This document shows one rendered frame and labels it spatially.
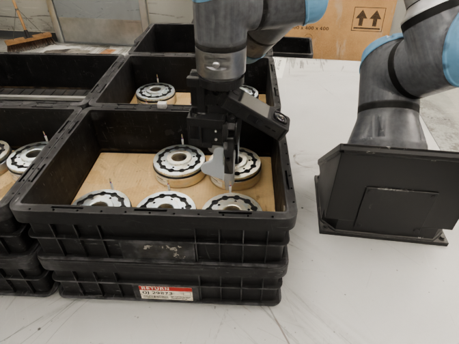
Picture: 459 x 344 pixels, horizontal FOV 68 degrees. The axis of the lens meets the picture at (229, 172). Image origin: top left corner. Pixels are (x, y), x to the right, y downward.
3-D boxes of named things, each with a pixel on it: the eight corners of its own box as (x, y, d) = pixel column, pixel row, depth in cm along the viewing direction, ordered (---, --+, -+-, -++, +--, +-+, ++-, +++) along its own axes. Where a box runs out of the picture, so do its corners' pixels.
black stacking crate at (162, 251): (276, 158, 76) (281, 112, 69) (287, 273, 53) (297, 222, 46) (99, 154, 77) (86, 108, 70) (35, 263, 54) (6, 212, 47)
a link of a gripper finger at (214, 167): (203, 186, 64) (202, 140, 60) (233, 189, 64) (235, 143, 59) (199, 194, 62) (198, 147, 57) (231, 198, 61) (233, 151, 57)
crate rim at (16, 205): (281, 120, 70) (282, 110, 68) (297, 232, 47) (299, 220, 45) (88, 116, 71) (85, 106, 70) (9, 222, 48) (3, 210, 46)
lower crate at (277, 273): (272, 194, 83) (276, 154, 75) (282, 311, 59) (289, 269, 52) (109, 190, 84) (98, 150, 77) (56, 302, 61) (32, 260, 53)
